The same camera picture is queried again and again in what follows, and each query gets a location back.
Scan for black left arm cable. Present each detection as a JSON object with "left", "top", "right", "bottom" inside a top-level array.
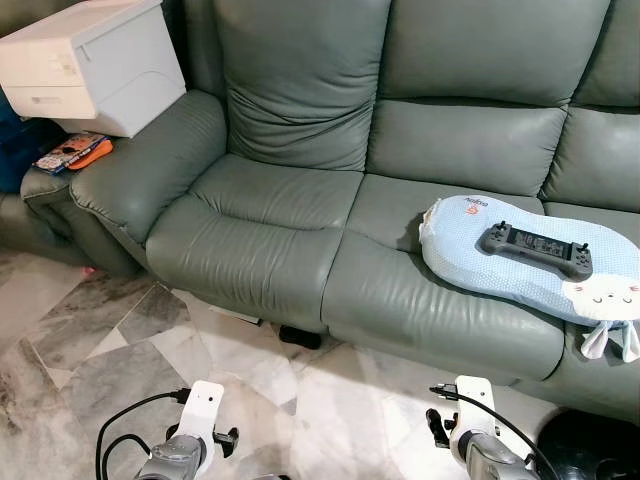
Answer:
[{"left": 95, "top": 388, "right": 193, "bottom": 480}]

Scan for grey-green leather sofa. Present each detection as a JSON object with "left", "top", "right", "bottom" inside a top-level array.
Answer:
[{"left": 0, "top": 0, "right": 640, "bottom": 423}]

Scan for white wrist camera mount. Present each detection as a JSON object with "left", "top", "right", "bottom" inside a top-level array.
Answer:
[
  {"left": 184, "top": 380, "right": 227, "bottom": 447},
  {"left": 451, "top": 375, "right": 500, "bottom": 442}
]

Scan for light blue sheep pillow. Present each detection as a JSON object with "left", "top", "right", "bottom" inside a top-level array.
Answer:
[{"left": 417, "top": 195, "right": 640, "bottom": 364}]

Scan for colourful picture book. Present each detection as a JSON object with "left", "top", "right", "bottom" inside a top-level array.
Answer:
[{"left": 33, "top": 133, "right": 106, "bottom": 176}]

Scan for dark blue bag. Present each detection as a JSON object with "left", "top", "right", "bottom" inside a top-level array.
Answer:
[{"left": 0, "top": 98, "right": 63, "bottom": 193}]

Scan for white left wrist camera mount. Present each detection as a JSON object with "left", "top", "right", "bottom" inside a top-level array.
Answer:
[{"left": 184, "top": 380, "right": 227, "bottom": 447}]

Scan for grey handheld game controller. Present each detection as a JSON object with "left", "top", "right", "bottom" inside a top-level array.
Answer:
[{"left": 475, "top": 220, "right": 595, "bottom": 280}]

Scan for black sofa foot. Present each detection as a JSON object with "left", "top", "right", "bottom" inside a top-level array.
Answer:
[{"left": 277, "top": 324, "right": 324, "bottom": 351}]

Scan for white printer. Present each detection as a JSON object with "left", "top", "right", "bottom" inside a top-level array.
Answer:
[{"left": 0, "top": 0, "right": 188, "bottom": 139}]

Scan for black round glossy object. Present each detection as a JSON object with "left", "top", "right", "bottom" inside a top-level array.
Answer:
[{"left": 534, "top": 407, "right": 640, "bottom": 480}]

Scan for orange flat item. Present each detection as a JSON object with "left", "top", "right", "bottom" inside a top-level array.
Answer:
[{"left": 68, "top": 139, "right": 114, "bottom": 171}]

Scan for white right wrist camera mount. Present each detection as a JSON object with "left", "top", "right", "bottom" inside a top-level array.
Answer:
[{"left": 451, "top": 375, "right": 500, "bottom": 442}]

